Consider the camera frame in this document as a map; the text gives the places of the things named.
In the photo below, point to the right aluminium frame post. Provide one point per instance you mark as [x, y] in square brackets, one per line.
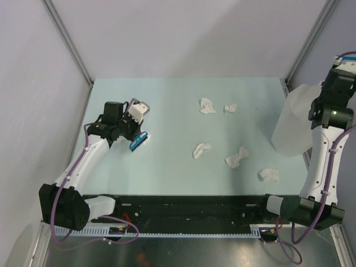
[316, 30]

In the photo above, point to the white translucent waste bin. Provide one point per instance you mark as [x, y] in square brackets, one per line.
[292, 135]

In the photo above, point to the paper scrap back middle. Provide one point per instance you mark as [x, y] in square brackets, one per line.
[206, 106]

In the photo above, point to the paper scrap far right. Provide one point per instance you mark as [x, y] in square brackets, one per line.
[269, 175]

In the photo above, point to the blue dustpan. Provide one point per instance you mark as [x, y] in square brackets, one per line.
[348, 58]

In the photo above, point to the paper scrap front right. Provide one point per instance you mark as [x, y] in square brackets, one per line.
[233, 161]

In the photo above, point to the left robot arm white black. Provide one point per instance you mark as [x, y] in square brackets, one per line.
[62, 202]

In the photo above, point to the paper scrap back right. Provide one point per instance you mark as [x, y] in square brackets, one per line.
[230, 108]

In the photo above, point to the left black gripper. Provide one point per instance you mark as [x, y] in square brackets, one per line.
[137, 127]

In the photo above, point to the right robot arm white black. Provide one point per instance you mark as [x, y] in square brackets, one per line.
[331, 123]

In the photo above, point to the paper scrap centre back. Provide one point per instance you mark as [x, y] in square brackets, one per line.
[200, 148]

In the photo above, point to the paper scrap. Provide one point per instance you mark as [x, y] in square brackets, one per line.
[230, 108]
[269, 175]
[233, 161]
[206, 106]
[120, 139]
[146, 140]
[200, 148]

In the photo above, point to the paper scrap left front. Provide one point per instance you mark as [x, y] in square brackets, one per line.
[120, 139]

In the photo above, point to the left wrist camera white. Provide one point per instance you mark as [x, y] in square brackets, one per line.
[138, 110]

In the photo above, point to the aluminium frame post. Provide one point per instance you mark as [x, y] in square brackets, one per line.
[67, 40]
[316, 30]

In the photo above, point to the left aluminium frame post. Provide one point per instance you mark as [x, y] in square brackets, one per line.
[67, 40]

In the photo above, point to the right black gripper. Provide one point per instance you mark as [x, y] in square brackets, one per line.
[349, 94]

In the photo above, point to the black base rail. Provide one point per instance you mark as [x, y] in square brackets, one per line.
[193, 215]

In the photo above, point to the blue hand brush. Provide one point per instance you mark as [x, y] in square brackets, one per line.
[138, 140]

